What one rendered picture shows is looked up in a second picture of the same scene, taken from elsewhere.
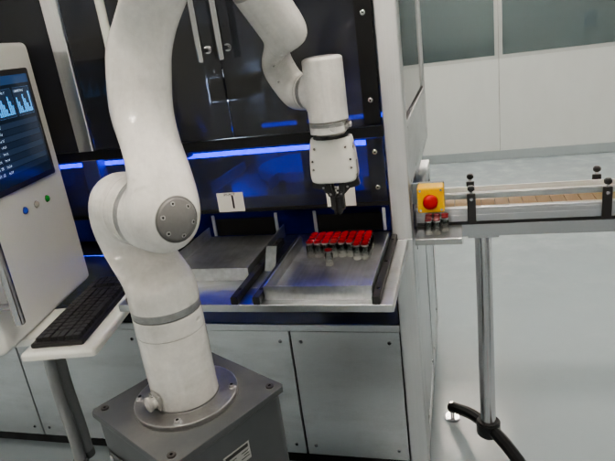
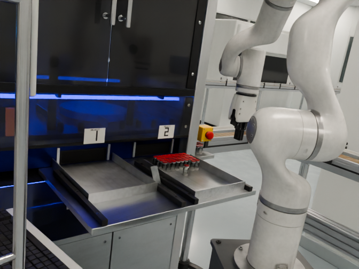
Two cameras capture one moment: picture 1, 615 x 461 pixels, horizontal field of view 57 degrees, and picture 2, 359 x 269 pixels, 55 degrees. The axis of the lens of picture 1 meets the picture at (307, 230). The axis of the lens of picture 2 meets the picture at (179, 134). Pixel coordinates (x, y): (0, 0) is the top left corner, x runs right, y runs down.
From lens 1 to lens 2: 1.29 m
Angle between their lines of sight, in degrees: 54
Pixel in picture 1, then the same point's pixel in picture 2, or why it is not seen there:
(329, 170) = (246, 114)
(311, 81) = (257, 62)
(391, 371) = (167, 242)
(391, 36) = (209, 40)
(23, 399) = not seen: outside the picture
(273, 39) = (274, 35)
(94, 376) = not seen: outside the picture
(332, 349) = (138, 237)
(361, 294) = (240, 187)
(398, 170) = (196, 117)
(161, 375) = (295, 248)
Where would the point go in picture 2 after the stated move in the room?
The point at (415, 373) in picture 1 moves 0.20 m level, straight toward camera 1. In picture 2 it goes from (179, 239) to (208, 259)
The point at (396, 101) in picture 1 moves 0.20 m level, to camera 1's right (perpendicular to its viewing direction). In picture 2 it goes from (204, 77) to (224, 77)
